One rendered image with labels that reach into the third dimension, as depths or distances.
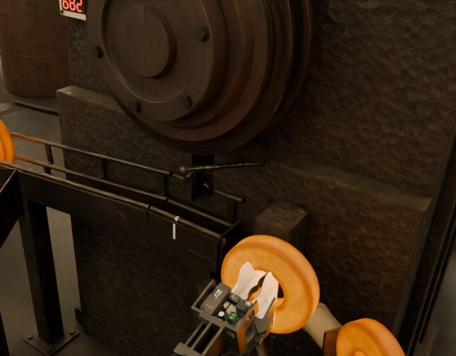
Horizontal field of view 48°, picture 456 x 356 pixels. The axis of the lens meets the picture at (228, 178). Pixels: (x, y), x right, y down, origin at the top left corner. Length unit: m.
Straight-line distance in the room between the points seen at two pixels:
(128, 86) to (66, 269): 1.32
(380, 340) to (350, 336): 0.07
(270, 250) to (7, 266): 1.64
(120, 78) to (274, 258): 0.45
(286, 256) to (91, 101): 0.77
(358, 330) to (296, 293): 0.13
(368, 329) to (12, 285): 1.58
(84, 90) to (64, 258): 0.99
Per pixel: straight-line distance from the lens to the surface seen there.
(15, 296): 2.11
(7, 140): 1.58
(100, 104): 1.33
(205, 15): 0.82
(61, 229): 2.42
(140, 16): 0.90
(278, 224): 0.98
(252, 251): 0.76
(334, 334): 0.91
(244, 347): 0.71
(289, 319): 0.80
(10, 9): 3.85
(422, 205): 0.99
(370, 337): 0.82
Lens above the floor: 1.34
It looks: 29 degrees down
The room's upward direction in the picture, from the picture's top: 3 degrees clockwise
